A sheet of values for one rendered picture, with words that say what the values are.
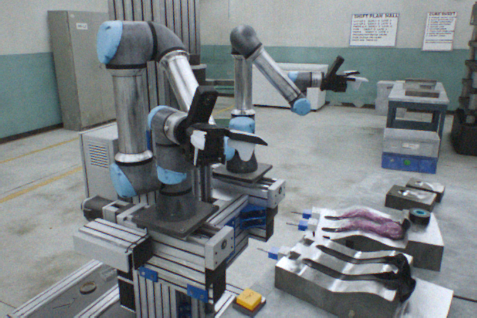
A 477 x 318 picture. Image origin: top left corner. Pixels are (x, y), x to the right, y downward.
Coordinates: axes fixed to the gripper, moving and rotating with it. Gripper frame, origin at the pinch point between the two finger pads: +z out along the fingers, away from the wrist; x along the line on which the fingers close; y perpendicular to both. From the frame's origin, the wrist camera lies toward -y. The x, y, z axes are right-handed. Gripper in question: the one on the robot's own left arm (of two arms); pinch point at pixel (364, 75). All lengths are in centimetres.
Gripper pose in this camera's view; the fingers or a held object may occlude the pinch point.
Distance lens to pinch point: 183.7
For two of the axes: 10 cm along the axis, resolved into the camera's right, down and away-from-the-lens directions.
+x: -0.5, 4.1, -9.1
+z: 10.0, 0.2, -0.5
